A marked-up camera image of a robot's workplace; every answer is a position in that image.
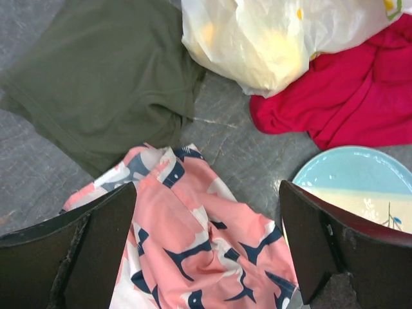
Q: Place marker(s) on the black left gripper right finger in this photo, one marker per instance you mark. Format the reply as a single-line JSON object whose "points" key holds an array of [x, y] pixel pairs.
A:
{"points": [[326, 241]]}

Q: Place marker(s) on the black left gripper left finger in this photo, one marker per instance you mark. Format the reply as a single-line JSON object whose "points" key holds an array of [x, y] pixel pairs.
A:
{"points": [[69, 261]]}

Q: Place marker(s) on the white plastic bag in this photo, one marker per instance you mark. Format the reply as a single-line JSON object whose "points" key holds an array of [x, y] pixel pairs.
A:
{"points": [[265, 45]]}

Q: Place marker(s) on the light blue ceramic plate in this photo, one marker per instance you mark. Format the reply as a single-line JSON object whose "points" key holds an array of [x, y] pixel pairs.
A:
{"points": [[363, 181]]}

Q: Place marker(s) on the pink patterned cloth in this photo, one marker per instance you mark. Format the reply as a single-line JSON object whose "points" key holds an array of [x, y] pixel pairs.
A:
{"points": [[191, 244]]}

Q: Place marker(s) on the magenta red cloth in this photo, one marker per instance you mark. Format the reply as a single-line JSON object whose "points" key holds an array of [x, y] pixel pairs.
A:
{"points": [[360, 96]]}

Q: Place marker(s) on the olive green cloth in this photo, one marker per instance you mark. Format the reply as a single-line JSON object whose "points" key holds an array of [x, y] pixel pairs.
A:
{"points": [[104, 77]]}

